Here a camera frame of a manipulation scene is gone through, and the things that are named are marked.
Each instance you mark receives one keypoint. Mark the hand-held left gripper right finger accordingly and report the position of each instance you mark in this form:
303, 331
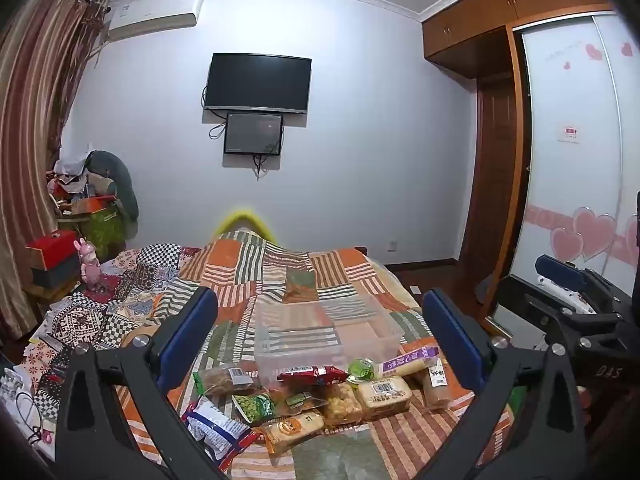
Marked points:
450, 332

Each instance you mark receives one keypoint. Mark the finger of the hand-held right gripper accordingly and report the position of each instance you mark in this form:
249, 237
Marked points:
557, 266
525, 310

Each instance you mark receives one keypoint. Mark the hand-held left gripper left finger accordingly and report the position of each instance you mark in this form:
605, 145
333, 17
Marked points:
196, 317

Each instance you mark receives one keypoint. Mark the long roll with purple label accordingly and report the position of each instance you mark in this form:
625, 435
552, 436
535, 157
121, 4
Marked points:
405, 361

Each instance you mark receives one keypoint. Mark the long brown cake packet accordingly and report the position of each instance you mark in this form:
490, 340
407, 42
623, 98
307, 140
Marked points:
435, 385

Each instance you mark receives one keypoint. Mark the brown snack packet green edge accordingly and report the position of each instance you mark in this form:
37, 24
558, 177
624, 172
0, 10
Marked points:
222, 381

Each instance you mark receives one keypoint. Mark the beige bread packet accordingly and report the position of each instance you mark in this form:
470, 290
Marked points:
385, 396

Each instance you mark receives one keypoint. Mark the small round green snack packet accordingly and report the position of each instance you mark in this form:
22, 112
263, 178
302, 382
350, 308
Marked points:
361, 370

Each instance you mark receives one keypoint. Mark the green pea snack packet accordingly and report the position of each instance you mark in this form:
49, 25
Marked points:
253, 406

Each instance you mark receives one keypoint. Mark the blue white red snack packet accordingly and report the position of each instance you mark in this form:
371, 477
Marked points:
215, 426

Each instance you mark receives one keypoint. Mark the clear plastic storage container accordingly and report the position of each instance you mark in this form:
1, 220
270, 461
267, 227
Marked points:
320, 342

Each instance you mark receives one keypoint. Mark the clear packet of yellow puffs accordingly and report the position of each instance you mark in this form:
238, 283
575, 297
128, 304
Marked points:
342, 406

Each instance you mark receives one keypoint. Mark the small green yellow snack packet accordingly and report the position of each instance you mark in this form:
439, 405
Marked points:
300, 401

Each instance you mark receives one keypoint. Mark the orange biscuit packet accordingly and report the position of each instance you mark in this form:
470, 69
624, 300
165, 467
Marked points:
292, 428

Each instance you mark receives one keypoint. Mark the white suitcase with stickers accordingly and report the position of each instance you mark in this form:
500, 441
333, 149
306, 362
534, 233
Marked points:
575, 302

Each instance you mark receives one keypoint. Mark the grey purple cloth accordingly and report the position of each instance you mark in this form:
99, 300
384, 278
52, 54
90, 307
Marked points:
482, 287

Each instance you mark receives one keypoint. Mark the white paper scrap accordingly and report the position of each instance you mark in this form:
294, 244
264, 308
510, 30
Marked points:
415, 288

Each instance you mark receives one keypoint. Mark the checkered patchwork quilt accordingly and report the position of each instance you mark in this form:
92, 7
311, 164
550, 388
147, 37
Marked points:
95, 310

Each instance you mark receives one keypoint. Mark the yellow headboard edge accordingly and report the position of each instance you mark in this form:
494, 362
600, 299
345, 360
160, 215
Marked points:
242, 217

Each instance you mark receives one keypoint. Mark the brown wooden door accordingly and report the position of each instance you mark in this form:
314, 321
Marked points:
492, 175

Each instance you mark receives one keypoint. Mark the pink rabbit toy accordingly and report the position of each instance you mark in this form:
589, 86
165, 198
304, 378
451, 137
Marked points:
90, 267

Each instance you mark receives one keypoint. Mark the red white door sticker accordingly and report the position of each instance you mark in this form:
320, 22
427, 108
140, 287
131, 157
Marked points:
571, 134

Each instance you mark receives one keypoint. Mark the striped patchwork blanket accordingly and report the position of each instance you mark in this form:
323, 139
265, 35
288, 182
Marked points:
325, 270

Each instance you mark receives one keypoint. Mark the orange box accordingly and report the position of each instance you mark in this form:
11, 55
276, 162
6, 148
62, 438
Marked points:
90, 205

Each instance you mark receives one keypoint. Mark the red box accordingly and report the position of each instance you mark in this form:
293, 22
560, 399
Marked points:
52, 250

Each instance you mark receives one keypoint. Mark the white cloth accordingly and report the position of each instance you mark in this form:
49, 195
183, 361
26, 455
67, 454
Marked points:
72, 162

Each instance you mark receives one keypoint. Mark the wooden wardrobe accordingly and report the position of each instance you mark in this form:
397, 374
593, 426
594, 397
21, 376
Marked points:
475, 25

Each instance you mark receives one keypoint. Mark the striped brown curtain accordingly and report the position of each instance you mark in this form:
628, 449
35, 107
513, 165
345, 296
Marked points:
35, 110

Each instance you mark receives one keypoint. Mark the white air conditioner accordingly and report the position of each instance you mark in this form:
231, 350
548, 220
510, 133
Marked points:
152, 15

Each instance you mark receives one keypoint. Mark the white wall socket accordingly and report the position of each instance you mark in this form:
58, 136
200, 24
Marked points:
392, 246

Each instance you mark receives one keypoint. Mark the small black wall monitor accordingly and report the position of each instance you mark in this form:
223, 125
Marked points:
252, 132

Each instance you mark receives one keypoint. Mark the black wall television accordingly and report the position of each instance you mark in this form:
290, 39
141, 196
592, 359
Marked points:
258, 82

